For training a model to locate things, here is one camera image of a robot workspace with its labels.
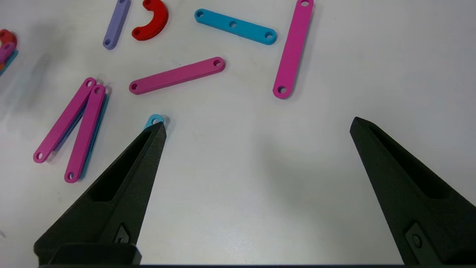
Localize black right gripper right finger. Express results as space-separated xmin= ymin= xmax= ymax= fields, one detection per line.
xmin=350 ymin=117 xmax=476 ymax=265

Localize short purple flat bar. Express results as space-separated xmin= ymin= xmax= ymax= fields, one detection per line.
xmin=103 ymin=0 xmax=131 ymax=50

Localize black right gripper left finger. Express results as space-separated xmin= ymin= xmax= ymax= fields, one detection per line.
xmin=33 ymin=121 xmax=167 ymax=265

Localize pink bar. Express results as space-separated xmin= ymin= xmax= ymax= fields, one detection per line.
xmin=33 ymin=77 xmax=97 ymax=164
xmin=64 ymin=84 xmax=107 ymax=184
xmin=0 ymin=42 xmax=16 ymax=64
xmin=129 ymin=57 xmax=226 ymax=95
xmin=273 ymin=0 xmax=314 ymax=99

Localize red curved C piece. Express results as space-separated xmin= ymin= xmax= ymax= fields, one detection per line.
xmin=0 ymin=29 xmax=17 ymax=48
xmin=131 ymin=0 xmax=169 ymax=41

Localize cyan flat bar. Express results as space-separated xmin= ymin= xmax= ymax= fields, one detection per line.
xmin=194 ymin=9 xmax=278 ymax=45
xmin=79 ymin=93 xmax=110 ymax=180
xmin=143 ymin=114 xmax=165 ymax=131

